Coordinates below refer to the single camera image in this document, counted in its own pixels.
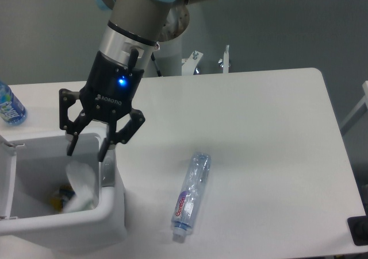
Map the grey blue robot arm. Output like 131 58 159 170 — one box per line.
59 0 206 161

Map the white pedestal base frame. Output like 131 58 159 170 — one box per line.
181 44 232 76

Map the white tissue paper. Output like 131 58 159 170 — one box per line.
63 161 98 213

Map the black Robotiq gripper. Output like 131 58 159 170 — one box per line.
59 51 145 162

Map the blue labelled water bottle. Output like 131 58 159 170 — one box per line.
1 82 27 126

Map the clear crushed plastic bottle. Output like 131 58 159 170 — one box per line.
171 152 211 243

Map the black device at table edge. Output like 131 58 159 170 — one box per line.
347 215 367 246

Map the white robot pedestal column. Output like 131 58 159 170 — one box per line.
145 5 191 78

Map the white frame at right edge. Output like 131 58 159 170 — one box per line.
340 80 367 136

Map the black cable on pedestal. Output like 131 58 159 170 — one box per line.
151 53 163 78

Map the white plastic trash can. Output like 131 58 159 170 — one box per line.
1 127 127 252

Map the yellow blue snack wrapper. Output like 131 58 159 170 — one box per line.
49 184 75 212

